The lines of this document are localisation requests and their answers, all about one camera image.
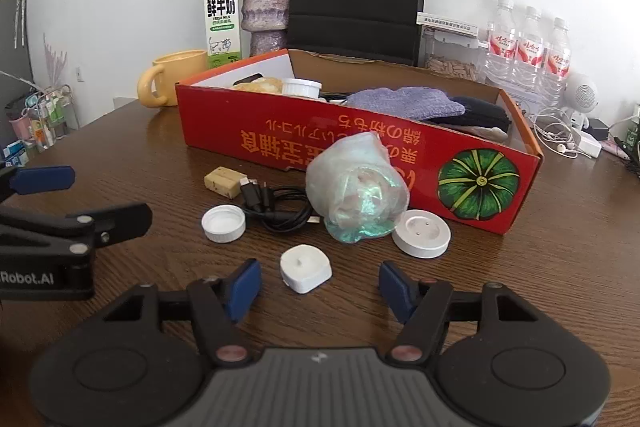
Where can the water bottle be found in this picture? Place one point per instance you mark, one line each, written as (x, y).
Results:
(556, 65)
(529, 52)
(502, 40)

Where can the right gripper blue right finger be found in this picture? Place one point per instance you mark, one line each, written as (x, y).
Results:
(399, 291)

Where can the left water bottle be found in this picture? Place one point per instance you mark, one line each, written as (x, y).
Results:
(502, 40)

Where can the wire storage rack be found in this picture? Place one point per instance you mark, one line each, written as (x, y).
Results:
(39, 119)

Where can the white milk carton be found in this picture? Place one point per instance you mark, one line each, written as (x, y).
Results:
(223, 32)

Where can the middle water bottle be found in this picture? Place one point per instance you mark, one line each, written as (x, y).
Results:
(529, 52)

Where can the navy blue zip pouch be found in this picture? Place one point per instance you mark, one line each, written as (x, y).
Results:
(477, 113)

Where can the red cardboard pumpkin box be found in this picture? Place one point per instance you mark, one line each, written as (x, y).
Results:
(454, 174)

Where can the purple burlap drawstring pouch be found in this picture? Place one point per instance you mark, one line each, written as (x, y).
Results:
(413, 103)

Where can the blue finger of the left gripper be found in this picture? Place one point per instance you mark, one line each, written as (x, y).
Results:
(40, 180)

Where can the purple textured vase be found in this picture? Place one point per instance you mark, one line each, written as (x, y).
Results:
(267, 23)

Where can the flat white box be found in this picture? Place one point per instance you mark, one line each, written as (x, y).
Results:
(447, 24)

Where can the right water bottle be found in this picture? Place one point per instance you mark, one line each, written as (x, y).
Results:
(556, 65)

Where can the large white bottle cap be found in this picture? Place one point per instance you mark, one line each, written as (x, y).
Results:
(302, 88)

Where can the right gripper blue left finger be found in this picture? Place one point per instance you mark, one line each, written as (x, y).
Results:
(240, 289)

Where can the yellow soap bar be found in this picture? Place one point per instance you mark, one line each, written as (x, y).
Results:
(224, 182)

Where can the white earphones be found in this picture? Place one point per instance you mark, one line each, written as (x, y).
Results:
(553, 130)

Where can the clear seed container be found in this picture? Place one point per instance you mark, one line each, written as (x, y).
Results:
(451, 55)

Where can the white cloth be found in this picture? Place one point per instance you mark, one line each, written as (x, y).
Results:
(493, 134)

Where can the yellow ceramic mug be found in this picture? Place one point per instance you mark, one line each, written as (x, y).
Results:
(156, 87)

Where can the sheep plush toy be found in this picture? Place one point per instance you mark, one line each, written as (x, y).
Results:
(261, 85)

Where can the white round plug puck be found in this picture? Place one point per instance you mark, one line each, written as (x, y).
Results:
(421, 234)

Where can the iridescent green plastic bag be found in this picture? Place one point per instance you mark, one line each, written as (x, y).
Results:
(355, 189)

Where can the small white bottle cap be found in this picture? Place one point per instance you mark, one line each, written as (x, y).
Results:
(224, 224)

